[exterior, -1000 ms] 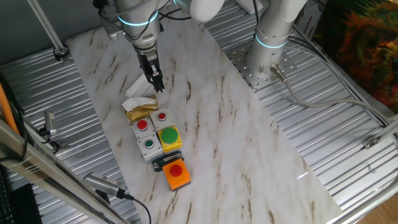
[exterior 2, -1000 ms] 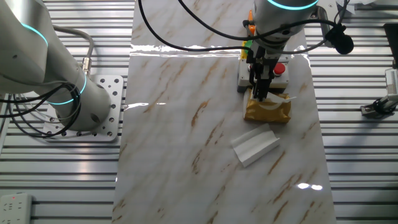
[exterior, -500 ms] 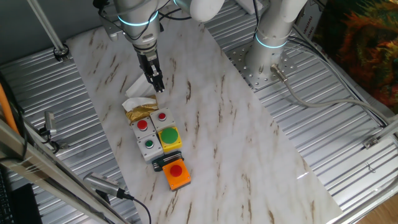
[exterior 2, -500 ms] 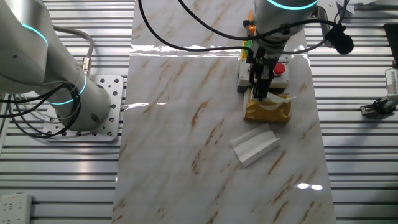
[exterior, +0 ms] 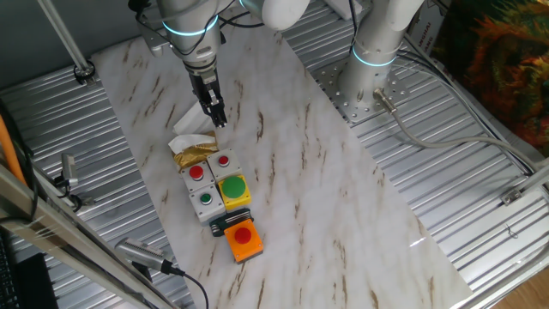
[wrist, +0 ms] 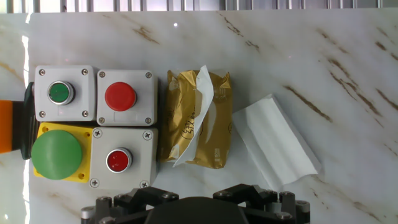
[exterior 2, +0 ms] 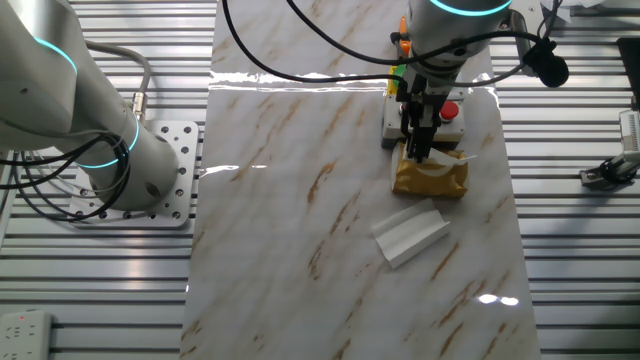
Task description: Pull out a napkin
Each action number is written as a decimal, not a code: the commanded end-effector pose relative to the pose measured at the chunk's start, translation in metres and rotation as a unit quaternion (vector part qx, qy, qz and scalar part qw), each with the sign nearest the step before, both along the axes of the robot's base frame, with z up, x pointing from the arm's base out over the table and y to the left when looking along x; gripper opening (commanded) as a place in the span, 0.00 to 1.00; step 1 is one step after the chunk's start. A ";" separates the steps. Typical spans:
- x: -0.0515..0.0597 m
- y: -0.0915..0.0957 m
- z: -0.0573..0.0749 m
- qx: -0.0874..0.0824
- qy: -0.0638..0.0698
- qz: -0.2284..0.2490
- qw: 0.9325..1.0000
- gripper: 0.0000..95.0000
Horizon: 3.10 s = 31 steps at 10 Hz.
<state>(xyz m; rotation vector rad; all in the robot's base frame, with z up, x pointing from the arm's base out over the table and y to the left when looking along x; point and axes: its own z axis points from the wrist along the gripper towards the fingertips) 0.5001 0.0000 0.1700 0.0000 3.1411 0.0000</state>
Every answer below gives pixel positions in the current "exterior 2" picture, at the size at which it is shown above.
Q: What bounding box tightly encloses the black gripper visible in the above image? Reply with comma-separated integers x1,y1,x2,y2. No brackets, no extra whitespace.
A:
398,65,455,164

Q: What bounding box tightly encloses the white napkin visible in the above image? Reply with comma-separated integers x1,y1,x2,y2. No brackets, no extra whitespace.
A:
399,144,479,177
370,198,451,270

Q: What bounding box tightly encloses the folded white napkin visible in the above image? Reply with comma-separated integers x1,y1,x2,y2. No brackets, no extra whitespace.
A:
370,198,451,270

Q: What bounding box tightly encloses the grey box small red button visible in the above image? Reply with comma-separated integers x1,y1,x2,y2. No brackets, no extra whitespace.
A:
381,92,416,151

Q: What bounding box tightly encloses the grey box red mushroom button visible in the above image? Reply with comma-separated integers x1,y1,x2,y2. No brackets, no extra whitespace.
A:
424,93,467,149

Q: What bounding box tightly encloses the gold tissue pack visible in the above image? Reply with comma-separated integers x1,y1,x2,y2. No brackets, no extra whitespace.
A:
390,142,470,200

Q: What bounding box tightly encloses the yellow box green mushroom button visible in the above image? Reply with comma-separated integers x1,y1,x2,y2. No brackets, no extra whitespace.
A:
386,63,407,97

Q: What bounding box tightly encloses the marble pattern table mat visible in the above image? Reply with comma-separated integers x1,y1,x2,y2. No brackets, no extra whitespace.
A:
178,0,544,360

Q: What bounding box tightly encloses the black flat device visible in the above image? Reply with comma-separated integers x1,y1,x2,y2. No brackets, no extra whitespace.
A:
616,36,640,97

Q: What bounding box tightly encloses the silver robot mounting plate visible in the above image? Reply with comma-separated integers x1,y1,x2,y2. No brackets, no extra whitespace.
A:
67,119,201,231

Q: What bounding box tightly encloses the white power strip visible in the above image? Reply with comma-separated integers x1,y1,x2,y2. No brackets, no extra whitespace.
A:
0,309,54,360

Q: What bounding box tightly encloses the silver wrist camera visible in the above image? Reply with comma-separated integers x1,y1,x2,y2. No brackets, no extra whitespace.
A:
501,7,532,64

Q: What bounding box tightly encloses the black cable with wrap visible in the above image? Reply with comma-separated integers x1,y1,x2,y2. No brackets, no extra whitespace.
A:
285,0,571,89

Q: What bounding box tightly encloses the camera clamp stand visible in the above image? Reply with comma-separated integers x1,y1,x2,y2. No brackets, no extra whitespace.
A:
579,151,640,191

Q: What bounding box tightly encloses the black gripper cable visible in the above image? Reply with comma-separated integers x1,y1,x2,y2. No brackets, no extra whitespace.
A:
221,0,401,85

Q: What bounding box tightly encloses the thick grey cable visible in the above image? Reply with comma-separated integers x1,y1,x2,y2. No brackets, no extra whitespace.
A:
83,39,153,124

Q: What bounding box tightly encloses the black base cable bundle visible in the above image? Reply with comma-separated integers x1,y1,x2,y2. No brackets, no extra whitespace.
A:
0,130,133,223

